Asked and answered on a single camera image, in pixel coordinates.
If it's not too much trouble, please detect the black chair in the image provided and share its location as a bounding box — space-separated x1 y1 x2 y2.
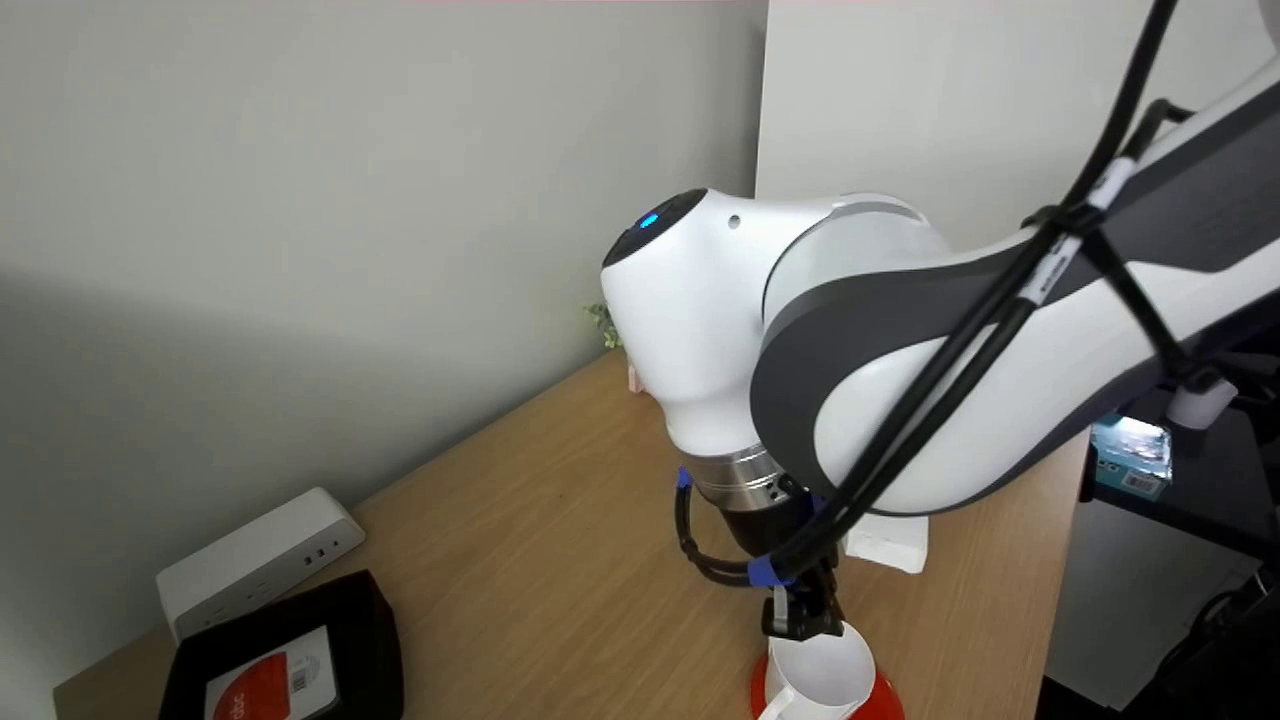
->
1036 558 1280 720

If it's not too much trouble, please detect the black tray with red card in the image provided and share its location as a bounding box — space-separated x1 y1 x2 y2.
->
155 570 409 720

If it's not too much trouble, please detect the small white cup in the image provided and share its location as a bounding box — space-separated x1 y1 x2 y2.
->
1166 371 1239 437

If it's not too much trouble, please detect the black side table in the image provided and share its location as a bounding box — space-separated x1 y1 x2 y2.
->
1077 384 1280 562

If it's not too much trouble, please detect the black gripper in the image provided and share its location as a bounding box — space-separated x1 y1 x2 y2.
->
756 564 849 647

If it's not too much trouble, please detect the white mug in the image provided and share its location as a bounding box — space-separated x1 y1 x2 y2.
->
756 624 884 720

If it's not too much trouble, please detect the white rectangular box device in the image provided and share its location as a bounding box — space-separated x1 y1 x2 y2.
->
153 485 367 645

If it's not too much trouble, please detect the blue box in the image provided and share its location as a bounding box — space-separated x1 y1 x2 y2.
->
1090 412 1182 503

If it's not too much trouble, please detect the orange plate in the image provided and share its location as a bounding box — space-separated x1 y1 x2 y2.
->
744 651 910 720

